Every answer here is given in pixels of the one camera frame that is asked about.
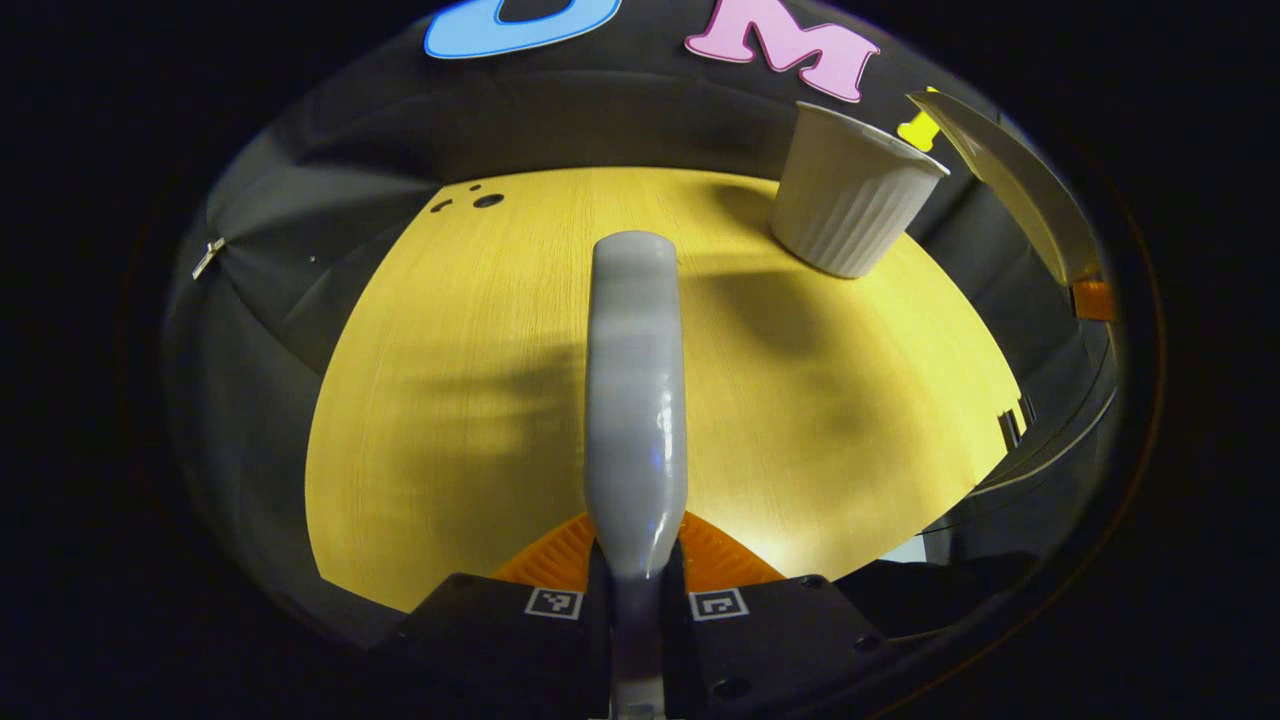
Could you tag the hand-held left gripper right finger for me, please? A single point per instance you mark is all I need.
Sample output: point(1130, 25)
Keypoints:
point(780, 640)

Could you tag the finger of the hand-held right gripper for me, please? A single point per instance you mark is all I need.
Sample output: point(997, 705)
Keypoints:
point(1093, 300)

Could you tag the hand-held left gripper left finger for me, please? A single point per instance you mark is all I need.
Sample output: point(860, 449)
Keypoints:
point(500, 640)

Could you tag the grey dustpan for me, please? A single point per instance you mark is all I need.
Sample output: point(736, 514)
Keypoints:
point(1020, 180)

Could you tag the white ribbed garbage bin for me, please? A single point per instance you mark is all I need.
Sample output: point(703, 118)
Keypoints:
point(850, 195)

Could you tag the small grey broom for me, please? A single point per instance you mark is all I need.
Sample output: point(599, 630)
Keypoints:
point(636, 400)

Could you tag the wooden desktop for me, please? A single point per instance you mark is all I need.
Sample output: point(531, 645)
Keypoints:
point(450, 400)

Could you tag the white cloth clip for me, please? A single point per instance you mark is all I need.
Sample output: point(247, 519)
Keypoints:
point(208, 257)

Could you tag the black backdrop cloth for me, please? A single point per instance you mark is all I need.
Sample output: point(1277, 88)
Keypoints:
point(600, 110)

